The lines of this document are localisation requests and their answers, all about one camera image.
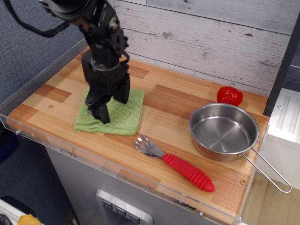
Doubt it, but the white appliance at right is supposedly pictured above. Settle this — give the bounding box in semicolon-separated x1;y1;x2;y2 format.
260;88;300;189

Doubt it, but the green cloth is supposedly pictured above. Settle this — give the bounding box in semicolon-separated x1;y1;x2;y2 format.
74;89;144;135

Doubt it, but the clear acrylic guard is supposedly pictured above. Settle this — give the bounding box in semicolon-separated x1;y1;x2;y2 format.
0;34;270;225

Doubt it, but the red handled metal fork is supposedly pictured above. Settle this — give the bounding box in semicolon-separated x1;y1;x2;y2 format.
133;135;215;193

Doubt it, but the silver button panel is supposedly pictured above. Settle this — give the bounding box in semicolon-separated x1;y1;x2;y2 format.
96;188;154;225

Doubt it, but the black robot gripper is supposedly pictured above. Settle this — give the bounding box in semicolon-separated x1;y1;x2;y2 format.
82;50;130;124

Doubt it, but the dark grey right post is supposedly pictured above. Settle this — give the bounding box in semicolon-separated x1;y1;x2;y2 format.
263;15;300;117

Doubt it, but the yellow object bottom left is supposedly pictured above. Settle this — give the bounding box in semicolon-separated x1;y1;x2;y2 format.
17;214;42;225

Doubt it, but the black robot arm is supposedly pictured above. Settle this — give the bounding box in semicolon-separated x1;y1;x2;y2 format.
4;0;130;124

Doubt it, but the red toy strawberry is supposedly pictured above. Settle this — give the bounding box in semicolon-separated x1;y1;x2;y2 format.
217;86;243;106

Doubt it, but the stainless steel pan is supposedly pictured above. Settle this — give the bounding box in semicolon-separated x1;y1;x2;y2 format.
189;103;293;194

